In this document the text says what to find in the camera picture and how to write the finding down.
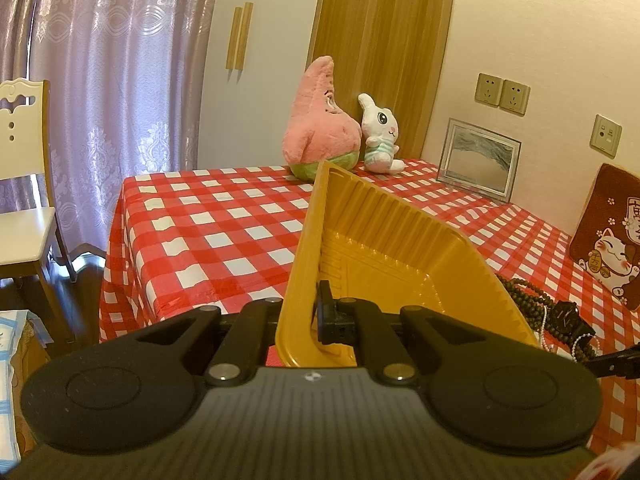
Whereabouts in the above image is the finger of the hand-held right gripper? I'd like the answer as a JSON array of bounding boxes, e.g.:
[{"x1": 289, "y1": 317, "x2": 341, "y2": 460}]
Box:
[{"x1": 585, "y1": 342, "x2": 640, "y2": 381}]

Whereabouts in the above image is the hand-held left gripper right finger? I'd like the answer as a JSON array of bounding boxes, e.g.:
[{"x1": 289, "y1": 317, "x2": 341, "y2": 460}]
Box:
[{"x1": 317, "y1": 280, "x2": 541, "y2": 387}]

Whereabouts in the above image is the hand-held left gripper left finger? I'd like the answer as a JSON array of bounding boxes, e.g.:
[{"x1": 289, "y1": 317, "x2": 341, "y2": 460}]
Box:
[{"x1": 136, "y1": 298, "x2": 284, "y2": 387}]

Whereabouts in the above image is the white pearl necklace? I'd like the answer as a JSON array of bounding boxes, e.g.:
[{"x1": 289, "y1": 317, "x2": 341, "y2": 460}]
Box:
[{"x1": 539, "y1": 330, "x2": 602, "y2": 361}]

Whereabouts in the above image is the black wristwatch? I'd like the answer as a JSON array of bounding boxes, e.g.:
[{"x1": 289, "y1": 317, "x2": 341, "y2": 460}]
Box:
[{"x1": 545, "y1": 300, "x2": 597, "y2": 346}]

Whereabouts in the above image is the yellow plastic tray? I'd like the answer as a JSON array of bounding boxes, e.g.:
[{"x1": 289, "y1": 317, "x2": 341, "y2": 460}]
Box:
[{"x1": 275, "y1": 160, "x2": 542, "y2": 369}]

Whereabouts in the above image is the brown bead necklace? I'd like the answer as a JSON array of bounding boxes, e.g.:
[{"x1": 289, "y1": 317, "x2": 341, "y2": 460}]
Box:
[{"x1": 495, "y1": 275, "x2": 601, "y2": 362}]

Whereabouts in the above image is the red white cloth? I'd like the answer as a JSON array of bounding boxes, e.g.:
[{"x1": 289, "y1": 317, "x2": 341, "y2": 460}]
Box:
[{"x1": 575, "y1": 439, "x2": 640, "y2": 480}]

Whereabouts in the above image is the red white checkered tablecloth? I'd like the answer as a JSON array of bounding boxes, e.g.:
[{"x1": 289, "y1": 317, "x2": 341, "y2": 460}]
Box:
[{"x1": 98, "y1": 157, "x2": 640, "y2": 461}]

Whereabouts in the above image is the brown lucky cat cushion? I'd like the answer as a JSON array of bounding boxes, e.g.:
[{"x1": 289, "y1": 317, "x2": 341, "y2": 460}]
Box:
[{"x1": 568, "y1": 163, "x2": 640, "y2": 311}]

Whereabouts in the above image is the pink star plush toy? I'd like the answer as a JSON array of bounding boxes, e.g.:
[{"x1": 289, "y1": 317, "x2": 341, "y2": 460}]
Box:
[{"x1": 282, "y1": 56, "x2": 362, "y2": 182}]

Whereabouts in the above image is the white rabbit plush toy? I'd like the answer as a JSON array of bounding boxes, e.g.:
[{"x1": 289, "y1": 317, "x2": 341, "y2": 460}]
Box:
[{"x1": 357, "y1": 93, "x2": 405, "y2": 176}]

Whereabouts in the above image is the clear framed sand picture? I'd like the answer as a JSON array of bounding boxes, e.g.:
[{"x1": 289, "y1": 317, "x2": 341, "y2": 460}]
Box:
[{"x1": 436, "y1": 118, "x2": 522, "y2": 204}]

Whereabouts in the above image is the white wardrobe door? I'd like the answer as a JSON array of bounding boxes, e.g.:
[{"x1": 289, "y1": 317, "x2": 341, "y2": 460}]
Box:
[{"x1": 197, "y1": 0, "x2": 327, "y2": 172}]

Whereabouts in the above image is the blue white patterned cloth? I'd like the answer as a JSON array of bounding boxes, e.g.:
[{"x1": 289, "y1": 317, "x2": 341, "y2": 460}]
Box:
[{"x1": 0, "y1": 307, "x2": 52, "y2": 467}]

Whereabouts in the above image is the white wooden chair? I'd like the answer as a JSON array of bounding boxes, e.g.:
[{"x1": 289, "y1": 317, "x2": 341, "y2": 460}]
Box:
[{"x1": 0, "y1": 79, "x2": 79, "y2": 313}]

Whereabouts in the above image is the purple patterned curtain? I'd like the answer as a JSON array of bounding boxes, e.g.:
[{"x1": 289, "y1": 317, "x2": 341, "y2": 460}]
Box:
[{"x1": 0, "y1": 0, "x2": 224, "y2": 257}]

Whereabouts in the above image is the wooden wardrobe panel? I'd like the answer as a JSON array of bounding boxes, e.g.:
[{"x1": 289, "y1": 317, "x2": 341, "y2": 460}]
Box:
[{"x1": 305, "y1": 0, "x2": 459, "y2": 162}]

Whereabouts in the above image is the beige wall socket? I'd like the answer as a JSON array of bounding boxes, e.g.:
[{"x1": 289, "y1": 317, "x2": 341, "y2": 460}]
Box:
[
  {"x1": 475, "y1": 73, "x2": 505, "y2": 109},
  {"x1": 500, "y1": 79, "x2": 531, "y2": 116}
]

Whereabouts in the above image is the wooden wardrobe handle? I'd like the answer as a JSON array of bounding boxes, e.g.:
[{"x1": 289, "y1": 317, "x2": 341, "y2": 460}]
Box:
[
  {"x1": 225, "y1": 7, "x2": 243, "y2": 81},
  {"x1": 235, "y1": 2, "x2": 255, "y2": 82}
]

